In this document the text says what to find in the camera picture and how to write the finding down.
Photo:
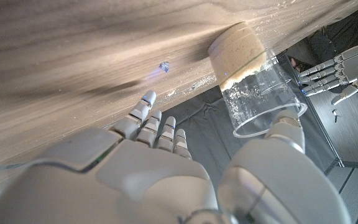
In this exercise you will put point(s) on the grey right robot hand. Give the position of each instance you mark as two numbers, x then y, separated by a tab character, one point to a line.
141	180

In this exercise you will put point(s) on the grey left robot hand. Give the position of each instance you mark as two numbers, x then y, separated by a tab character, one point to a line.
353	67

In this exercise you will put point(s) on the clear cup with sugar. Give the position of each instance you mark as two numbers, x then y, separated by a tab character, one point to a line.
238	53

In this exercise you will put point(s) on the person in black shorts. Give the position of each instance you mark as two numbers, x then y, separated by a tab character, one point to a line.
337	31

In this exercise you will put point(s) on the black backdrop curtain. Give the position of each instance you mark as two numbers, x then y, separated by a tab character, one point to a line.
204	130

